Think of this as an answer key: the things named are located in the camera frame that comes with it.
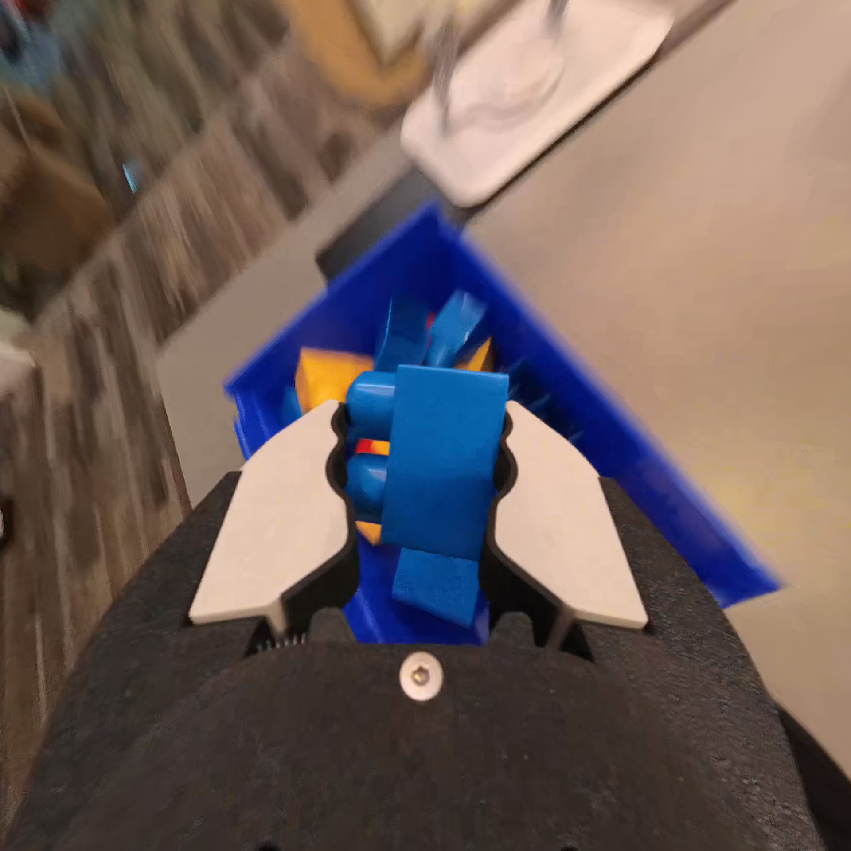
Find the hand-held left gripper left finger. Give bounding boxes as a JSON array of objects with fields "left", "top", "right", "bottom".
[{"left": 188, "top": 399, "right": 363, "bottom": 636}]

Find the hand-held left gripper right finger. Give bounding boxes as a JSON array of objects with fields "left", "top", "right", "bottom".
[{"left": 482, "top": 399, "right": 649, "bottom": 649}]

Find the blue plastic bin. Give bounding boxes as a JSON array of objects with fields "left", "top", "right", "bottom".
[{"left": 223, "top": 203, "right": 782, "bottom": 646}]

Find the blue two-stud building block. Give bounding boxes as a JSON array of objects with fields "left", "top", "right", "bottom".
[{"left": 344, "top": 363, "right": 511, "bottom": 562}]

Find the pile of colourful building blocks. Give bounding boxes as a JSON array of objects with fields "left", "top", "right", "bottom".
[{"left": 279, "top": 289, "right": 526, "bottom": 629}]

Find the printed instruction sheet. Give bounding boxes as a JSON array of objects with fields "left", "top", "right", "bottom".
[{"left": 362, "top": 0, "right": 433, "bottom": 62}]

